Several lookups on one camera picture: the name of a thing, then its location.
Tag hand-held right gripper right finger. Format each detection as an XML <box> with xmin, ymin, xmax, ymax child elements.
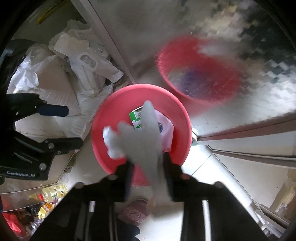
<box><xmin>162</xmin><ymin>153</ymin><xmax>262</xmax><ymax>241</ymax></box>

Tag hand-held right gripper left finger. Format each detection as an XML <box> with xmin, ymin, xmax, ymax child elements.
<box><xmin>30</xmin><ymin>162</ymin><xmax>135</xmax><ymax>241</ymax></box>

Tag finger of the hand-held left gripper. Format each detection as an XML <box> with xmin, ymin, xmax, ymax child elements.
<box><xmin>35</xmin><ymin>100</ymin><xmax>70</xmax><ymax>118</ymax></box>
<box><xmin>43</xmin><ymin>137</ymin><xmax>84</xmax><ymax>156</ymax></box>

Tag white paper tissue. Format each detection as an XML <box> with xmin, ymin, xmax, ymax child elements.
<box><xmin>102</xmin><ymin>110</ymin><xmax>174</xmax><ymax>160</ymax></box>

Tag white plastic glove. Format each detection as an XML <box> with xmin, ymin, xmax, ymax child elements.
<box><xmin>117</xmin><ymin>100</ymin><xmax>174</xmax><ymax>202</ymax></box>

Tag white green toothpaste box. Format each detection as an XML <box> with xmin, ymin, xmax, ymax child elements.
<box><xmin>129</xmin><ymin>106</ymin><xmax>145</xmax><ymax>130</ymax></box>

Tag red plastic bin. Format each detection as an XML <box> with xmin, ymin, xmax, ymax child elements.
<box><xmin>91</xmin><ymin>84</ymin><xmax>192</xmax><ymax>187</ymax></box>

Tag white woven sack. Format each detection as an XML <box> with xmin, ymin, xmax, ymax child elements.
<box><xmin>7</xmin><ymin>44</ymin><xmax>97</xmax><ymax>139</ymax></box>

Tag person's pink slipper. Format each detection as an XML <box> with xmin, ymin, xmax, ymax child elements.
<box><xmin>117</xmin><ymin>198</ymin><xmax>149</xmax><ymax>226</ymax></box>

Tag fruit print plastic bottle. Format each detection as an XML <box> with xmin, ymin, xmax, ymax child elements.
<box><xmin>41</xmin><ymin>184</ymin><xmax>68</xmax><ymax>203</ymax></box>

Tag red plastic bag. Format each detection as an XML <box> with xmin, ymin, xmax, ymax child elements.
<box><xmin>3</xmin><ymin>212</ymin><xmax>26</xmax><ymax>239</ymax></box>

